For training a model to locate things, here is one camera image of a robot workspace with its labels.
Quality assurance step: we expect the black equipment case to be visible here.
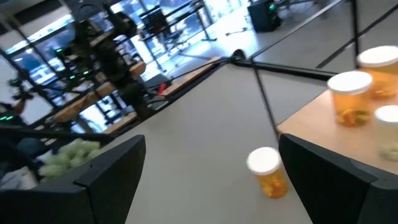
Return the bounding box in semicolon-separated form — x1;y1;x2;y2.
247;0;283;33

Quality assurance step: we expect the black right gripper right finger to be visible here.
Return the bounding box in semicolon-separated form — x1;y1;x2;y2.
279;133;377;224

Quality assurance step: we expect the black table frame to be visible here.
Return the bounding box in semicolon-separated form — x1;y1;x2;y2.
0;48;340;147

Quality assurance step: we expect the artificial green potted plant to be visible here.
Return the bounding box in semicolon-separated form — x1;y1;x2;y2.
37;138;102;181

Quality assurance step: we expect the wooden shelf board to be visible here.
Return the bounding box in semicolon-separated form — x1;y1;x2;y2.
275;90;398;175

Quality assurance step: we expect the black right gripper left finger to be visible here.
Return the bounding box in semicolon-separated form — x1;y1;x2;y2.
74;134;146;224

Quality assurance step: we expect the small green pill bottle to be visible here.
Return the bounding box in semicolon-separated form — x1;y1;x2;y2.
374;105;398;162

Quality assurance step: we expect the large orange pill bottle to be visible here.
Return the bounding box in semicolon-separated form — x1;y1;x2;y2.
246;146;289;200
356;45;398;100
326;70;373;128

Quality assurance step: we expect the black background desk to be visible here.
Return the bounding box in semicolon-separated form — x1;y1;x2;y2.
136;0;218;72

